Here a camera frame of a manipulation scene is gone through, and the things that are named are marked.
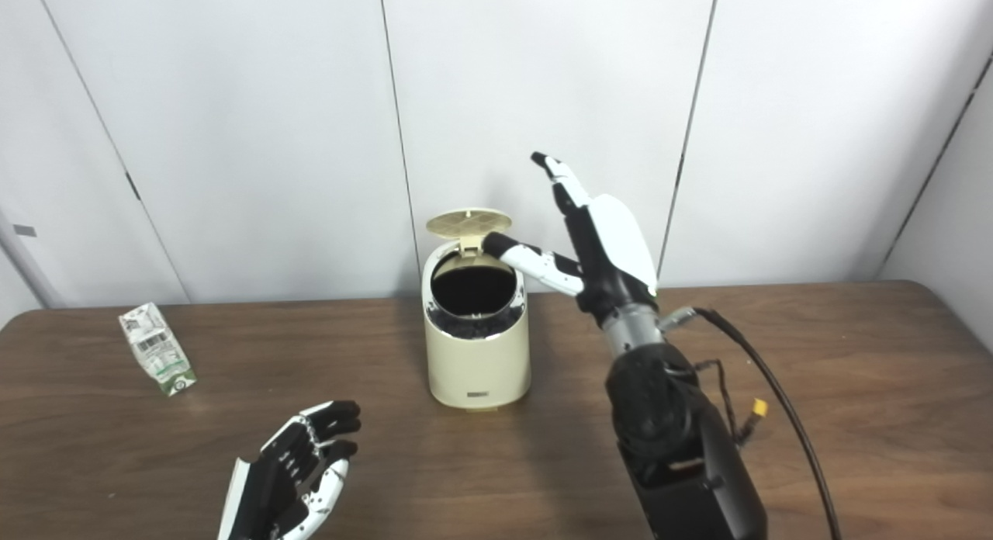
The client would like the gray wall corner post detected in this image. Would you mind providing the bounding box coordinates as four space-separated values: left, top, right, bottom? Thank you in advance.
0 206 67 308

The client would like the white green milk carton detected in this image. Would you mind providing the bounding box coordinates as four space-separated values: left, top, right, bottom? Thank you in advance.
118 303 197 396

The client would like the cream-colored round bin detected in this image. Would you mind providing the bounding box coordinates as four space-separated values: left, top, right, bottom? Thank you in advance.
421 240 532 411

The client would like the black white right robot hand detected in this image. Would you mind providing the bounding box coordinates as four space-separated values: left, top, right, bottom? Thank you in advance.
483 152 660 327

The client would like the thin cable with yellow connector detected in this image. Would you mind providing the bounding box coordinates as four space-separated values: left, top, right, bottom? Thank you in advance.
694 359 769 448

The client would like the cream round bin lid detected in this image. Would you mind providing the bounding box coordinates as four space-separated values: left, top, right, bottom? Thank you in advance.
426 208 513 255

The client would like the black bin liner bag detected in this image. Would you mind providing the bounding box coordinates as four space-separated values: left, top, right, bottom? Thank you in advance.
429 253 524 339

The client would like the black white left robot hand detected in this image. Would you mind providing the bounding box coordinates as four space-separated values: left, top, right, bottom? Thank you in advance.
217 400 362 540

